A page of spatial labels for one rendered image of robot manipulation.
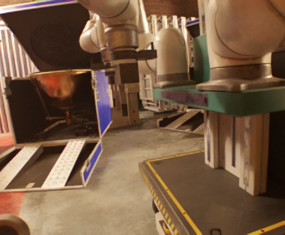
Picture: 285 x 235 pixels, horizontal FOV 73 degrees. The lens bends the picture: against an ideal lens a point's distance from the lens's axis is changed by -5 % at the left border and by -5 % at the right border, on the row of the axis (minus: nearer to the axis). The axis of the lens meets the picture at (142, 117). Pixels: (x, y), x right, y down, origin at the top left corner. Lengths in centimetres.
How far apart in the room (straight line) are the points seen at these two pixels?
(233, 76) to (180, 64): 45
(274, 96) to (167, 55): 53
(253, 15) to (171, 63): 65
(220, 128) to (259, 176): 29
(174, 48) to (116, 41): 45
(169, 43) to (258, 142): 54
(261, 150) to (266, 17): 56
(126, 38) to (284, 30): 34
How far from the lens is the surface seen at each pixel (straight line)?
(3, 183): 206
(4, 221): 118
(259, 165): 82
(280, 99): 57
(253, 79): 54
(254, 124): 76
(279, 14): 32
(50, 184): 180
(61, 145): 246
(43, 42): 311
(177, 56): 95
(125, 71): 50
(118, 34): 54
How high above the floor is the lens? 76
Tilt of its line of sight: 10 degrees down
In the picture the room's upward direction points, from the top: 5 degrees counter-clockwise
